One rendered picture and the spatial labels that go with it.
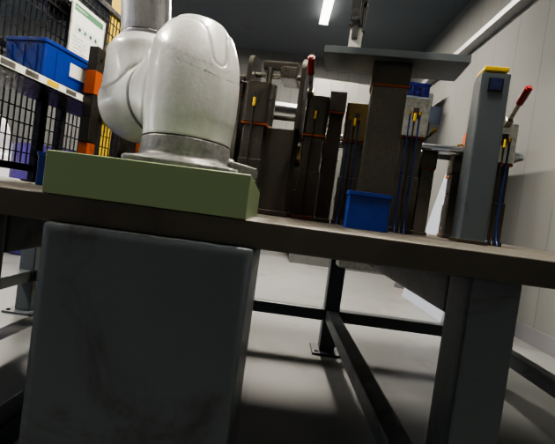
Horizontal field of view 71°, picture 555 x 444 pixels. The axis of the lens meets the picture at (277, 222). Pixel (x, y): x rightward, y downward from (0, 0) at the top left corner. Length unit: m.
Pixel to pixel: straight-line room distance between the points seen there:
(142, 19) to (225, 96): 0.30
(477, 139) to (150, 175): 0.84
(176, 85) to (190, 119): 0.06
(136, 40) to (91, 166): 0.34
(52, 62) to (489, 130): 1.33
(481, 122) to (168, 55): 0.79
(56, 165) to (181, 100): 0.21
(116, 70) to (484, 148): 0.89
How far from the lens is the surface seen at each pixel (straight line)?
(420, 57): 1.14
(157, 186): 0.58
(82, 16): 2.01
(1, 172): 5.84
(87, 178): 0.62
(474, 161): 1.14
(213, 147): 0.67
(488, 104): 1.18
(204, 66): 0.69
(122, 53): 0.88
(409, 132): 1.28
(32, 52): 1.57
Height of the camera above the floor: 0.72
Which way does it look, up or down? 2 degrees down
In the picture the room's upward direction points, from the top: 8 degrees clockwise
